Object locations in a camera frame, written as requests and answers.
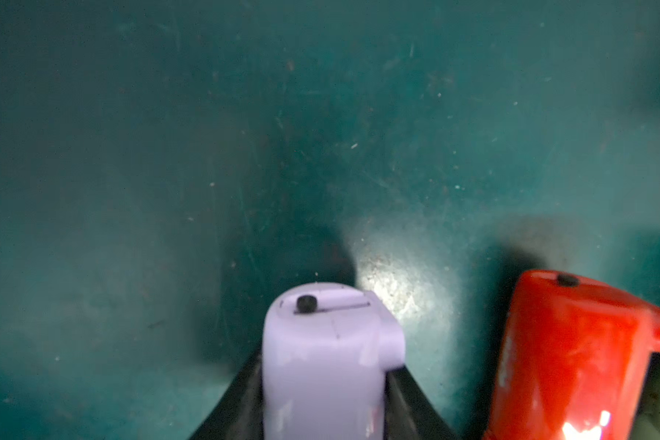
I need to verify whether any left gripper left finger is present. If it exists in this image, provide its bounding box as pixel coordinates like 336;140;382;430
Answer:
189;348;264;440

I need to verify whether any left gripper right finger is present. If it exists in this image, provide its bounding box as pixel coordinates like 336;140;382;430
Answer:
384;367;459;440

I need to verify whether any purple flashlight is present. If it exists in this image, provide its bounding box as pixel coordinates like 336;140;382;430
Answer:
261;282;406;439

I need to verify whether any red flashlight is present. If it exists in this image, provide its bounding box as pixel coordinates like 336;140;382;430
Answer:
483;269;660;440

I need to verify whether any green table mat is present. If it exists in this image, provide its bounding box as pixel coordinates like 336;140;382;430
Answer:
0;1;660;439

